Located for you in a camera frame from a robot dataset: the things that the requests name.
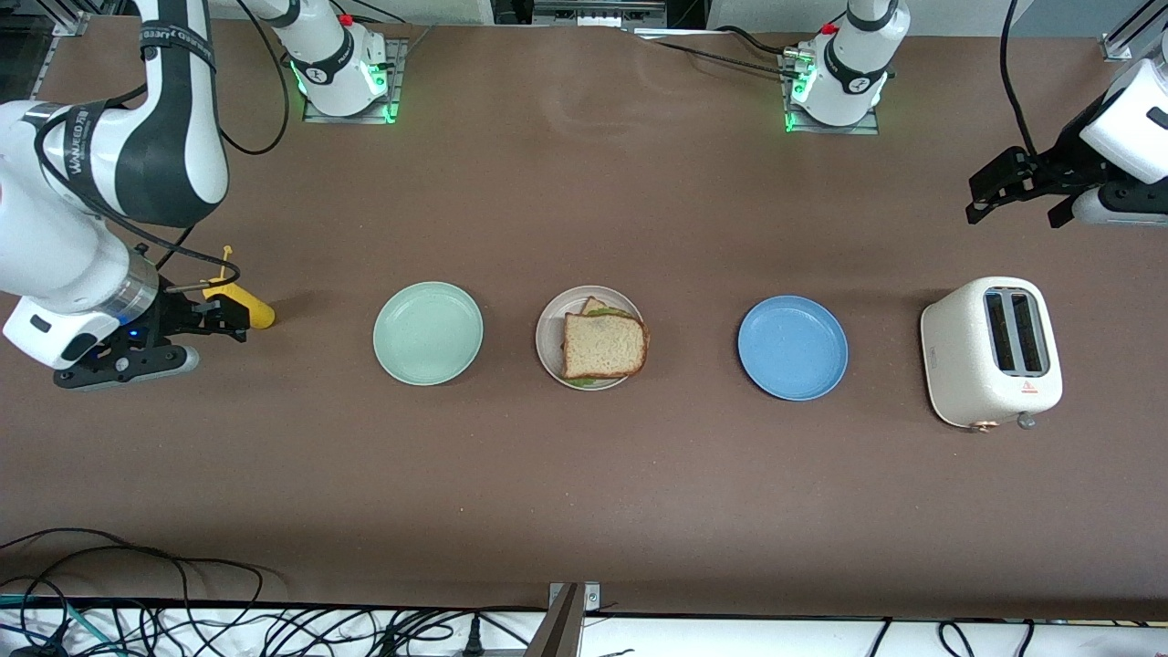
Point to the aluminium profile bar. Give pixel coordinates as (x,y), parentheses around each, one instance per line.
(1118,41)

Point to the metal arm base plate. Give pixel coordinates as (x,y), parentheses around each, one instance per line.
(830,130)
(399,84)

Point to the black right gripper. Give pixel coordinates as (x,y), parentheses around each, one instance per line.
(179,313)

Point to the black power plug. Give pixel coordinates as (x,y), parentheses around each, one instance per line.
(474,641)

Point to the yellow mustard squeeze bottle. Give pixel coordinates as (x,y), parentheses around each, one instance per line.
(255,310)

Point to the aluminium frame rail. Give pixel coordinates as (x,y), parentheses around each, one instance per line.
(55,55)

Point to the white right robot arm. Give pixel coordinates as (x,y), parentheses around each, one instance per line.
(91,182)

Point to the black equipment box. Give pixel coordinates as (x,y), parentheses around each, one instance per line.
(593,11)

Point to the brown bread slice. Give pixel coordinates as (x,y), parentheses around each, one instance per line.
(595,306)
(602,345)

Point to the green plate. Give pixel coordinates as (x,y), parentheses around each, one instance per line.
(428,333)

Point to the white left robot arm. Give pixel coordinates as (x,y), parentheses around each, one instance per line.
(853,64)

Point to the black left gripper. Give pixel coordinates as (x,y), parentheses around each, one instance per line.
(1064,164)

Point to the beige plate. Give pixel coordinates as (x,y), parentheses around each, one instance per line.
(547,338)

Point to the white two-slot toaster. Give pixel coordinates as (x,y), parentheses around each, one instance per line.
(958,365)

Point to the green lettuce leaf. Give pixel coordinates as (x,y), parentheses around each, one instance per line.
(584,380)

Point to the metal table clamp bracket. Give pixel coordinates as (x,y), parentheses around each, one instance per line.
(561,630)

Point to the blue plate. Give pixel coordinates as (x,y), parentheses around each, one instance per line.
(792,349)

